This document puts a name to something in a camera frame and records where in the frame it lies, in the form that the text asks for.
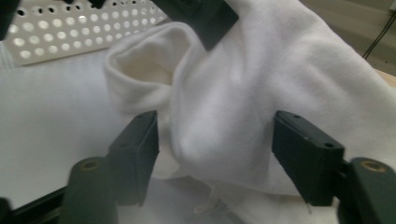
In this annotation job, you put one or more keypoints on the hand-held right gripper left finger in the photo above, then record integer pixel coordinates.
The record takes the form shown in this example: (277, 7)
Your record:
(137, 155)

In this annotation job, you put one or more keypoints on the white baby shirt chick print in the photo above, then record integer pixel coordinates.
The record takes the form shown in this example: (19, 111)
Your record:
(249, 93)

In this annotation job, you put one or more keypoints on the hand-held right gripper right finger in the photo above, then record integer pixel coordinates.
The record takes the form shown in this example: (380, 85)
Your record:
(308, 158)

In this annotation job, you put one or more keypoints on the white perforated plastic basket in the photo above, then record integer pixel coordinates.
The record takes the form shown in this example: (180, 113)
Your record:
(77, 34)

